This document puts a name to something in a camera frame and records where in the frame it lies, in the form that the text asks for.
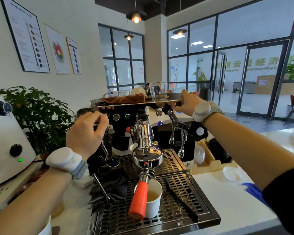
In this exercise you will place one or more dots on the wooden reception desk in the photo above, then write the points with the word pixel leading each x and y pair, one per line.
pixel 269 85

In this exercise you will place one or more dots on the blue glove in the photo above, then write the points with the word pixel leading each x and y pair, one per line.
pixel 254 192

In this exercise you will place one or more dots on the white ceramic cup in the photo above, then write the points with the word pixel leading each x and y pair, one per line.
pixel 138 91

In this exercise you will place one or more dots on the large black framed poster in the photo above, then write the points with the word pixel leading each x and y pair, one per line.
pixel 27 34

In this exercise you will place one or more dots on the person's left hand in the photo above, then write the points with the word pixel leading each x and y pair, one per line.
pixel 84 135

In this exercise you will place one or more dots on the black steel espresso machine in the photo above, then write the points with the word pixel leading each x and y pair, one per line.
pixel 176 166

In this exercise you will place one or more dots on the brown cloth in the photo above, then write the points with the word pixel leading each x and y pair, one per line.
pixel 127 99

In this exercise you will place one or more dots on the wooden organizer box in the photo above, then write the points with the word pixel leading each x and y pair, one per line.
pixel 210 166

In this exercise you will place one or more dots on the green leafy potted plant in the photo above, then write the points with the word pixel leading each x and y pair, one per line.
pixel 44 115

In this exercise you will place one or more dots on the clear glass pitcher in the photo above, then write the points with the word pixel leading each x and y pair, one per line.
pixel 158 90

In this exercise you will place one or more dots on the person's right forearm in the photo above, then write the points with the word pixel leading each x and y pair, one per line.
pixel 247 149

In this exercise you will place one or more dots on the person's right hand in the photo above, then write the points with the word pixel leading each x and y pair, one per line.
pixel 189 104

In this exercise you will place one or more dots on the person's left thumb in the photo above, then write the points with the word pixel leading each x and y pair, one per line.
pixel 103 126

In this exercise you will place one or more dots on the stack of black lids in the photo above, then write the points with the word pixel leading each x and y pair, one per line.
pixel 219 150

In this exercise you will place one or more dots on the person's right thumb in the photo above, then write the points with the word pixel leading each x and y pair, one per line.
pixel 179 107

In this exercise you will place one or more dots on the black sleeve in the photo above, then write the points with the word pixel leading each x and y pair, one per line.
pixel 286 198

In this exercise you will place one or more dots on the white right wrist tracker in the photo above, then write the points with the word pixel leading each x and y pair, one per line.
pixel 204 110

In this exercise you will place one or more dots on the white wrist tracker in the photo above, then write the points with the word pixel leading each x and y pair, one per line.
pixel 63 159
pixel 204 110

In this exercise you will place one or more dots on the colour wheel poster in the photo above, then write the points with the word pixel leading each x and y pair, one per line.
pixel 58 51

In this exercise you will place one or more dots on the large black pendant lamp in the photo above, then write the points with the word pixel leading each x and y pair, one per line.
pixel 136 15

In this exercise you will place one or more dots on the small indoor plant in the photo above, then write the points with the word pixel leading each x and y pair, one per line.
pixel 201 77

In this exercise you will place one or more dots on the white cup rim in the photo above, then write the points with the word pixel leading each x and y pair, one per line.
pixel 47 227

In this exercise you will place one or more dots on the white cup lid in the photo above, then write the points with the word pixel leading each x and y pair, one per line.
pixel 232 174

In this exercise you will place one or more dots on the black framed glass door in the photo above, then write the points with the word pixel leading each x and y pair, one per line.
pixel 262 78

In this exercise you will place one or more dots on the small black pendant lamp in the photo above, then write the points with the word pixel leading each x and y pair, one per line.
pixel 128 36

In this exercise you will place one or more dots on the white left wrist tracker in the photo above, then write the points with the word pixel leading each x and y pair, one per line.
pixel 63 159

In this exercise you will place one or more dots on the white coffee grinder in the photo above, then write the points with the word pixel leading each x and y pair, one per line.
pixel 5 139

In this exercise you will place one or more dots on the dark grey cloth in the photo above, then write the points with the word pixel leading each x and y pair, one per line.
pixel 112 185

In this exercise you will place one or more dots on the black cleaning brush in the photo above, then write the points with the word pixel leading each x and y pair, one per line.
pixel 179 198

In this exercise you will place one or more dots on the stack of clear lids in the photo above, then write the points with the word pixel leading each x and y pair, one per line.
pixel 199 156

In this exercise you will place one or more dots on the small yellow framed poster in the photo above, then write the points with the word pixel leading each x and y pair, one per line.
pixel 74 56

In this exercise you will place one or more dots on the white paper cup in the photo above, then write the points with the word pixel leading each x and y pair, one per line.
pixel 154 203

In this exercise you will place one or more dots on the person's left forearm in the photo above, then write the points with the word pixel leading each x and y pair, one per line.
pixel 29 205

